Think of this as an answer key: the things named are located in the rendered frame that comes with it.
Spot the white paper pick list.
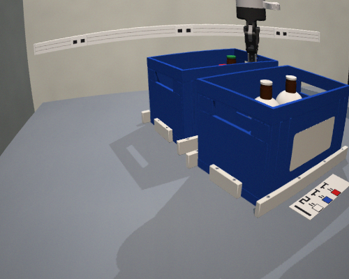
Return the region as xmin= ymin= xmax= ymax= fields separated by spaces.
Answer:
xmin=289 ymin=174 xmax=349 ymax=220

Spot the blue plastic crate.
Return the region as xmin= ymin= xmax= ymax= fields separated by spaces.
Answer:
xmin=147 ymin=48 xmax=267 ymax=143
xmin=196 ymin=65 xmax=348 ymax=206

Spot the green bottle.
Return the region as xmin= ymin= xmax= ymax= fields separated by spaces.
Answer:
xmin=227 ymin=55 xmax=236 ymax=64

